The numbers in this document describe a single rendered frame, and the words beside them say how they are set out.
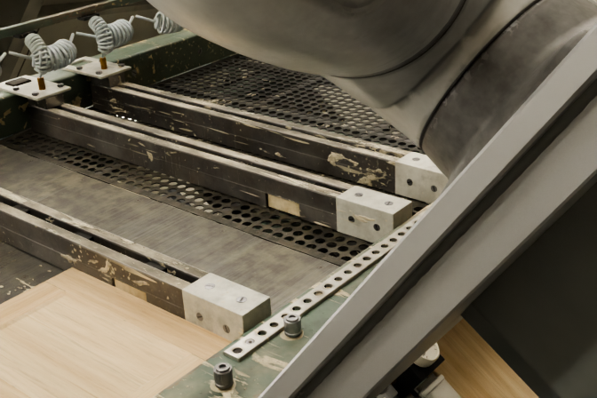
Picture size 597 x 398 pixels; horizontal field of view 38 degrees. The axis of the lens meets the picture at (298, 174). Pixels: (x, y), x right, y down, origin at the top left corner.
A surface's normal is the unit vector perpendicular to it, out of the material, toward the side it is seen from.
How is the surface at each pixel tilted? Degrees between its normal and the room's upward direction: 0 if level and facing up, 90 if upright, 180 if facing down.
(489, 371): 90
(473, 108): 84
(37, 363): 55
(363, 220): 90
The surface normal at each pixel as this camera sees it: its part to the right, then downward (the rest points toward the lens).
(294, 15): 0.22, 0.90
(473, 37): -0.29, -0.07
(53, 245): -0.63, 0.34
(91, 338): -0.05, -0.91
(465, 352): 0.40, -0.62
